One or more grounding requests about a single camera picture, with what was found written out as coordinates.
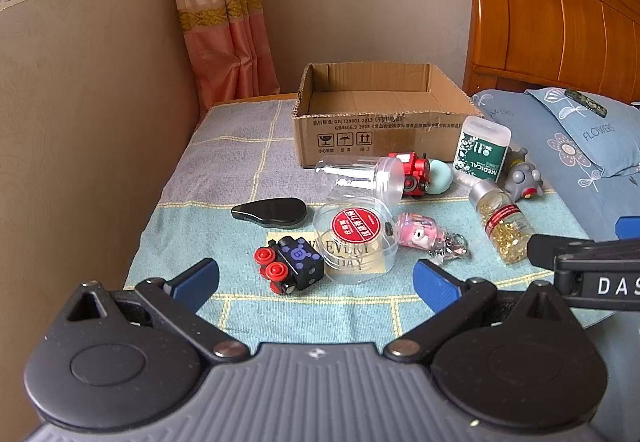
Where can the mint green egg-shaped case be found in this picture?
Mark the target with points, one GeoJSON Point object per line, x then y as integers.
{"type": "Point", "coordinates": [440, 177]}

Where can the black toy train red wheels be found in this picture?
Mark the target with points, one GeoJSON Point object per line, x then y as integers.
{"type": "Point", "coordinates": [297, 267]}

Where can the grey toy mouse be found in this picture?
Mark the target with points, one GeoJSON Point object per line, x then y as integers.
{"type": "Point", "coordinates": [524, 177]}

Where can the blue floral pillow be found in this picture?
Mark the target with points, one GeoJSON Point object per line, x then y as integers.
{"type": "Point", "coordinates": [575, 207]}
{"type": "Point", "coordinates": [590, 142]}

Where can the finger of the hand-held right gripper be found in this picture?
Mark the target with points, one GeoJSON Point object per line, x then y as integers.
{"type": "Point", "coordinates": [629, 228]}
{"type": "Point", "coordinates": [550, 247]}

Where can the clear plastic jar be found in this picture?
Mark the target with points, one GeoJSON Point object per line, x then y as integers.
{"type": "Point", "coordinates": [370, 179]}

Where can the clear round container red label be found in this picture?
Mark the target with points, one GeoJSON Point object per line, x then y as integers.
{"type": "Point", "coordinates": [355, 237]}

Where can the white box green label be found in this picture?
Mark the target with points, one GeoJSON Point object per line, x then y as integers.
{"type": "Point", "coordinates": [480, 149]}

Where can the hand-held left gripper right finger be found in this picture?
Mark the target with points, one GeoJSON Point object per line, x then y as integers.
{"type": "Point", "coordinates": [435, 282]}

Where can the grey teal plaid blanket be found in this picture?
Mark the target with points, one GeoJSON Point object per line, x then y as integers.
{"type": "Point", "coordinates": [220, 172]}

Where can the pink curtain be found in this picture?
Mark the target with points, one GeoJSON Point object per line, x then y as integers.
{"type": "Point", "coordinates": [220, 22]}

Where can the cardboard box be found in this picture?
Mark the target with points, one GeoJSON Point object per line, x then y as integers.
{"type": "Point", "coordinates": [400, 134]}

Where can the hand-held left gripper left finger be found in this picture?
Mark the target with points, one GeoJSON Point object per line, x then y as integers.
{"type": "Point", "coordinates": [197, 279]}

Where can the bottle of gold pins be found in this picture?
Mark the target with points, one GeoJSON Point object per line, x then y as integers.
{"type": "Point", "coordinates": [502, 222]}

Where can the black teardrop case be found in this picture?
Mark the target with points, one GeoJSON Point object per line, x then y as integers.
{"type": "Point", "coordinates": [270, 212]}

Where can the wooden headboard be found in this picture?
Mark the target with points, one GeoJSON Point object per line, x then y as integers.
{"type": "Point", "coordinates": [545, 17]}

